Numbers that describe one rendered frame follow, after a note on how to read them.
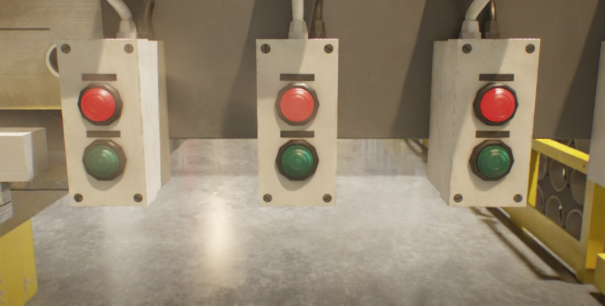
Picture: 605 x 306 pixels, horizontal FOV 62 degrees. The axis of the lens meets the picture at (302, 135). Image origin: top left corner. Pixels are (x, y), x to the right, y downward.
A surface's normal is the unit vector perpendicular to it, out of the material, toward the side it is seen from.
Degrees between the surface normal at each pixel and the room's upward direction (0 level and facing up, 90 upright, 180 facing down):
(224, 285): 0
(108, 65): 90
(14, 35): 90
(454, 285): 0
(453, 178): 90
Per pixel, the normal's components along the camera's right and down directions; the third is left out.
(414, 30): 0.00, 0.18
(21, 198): 1.00, 0.00
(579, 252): -1.00, 0.00
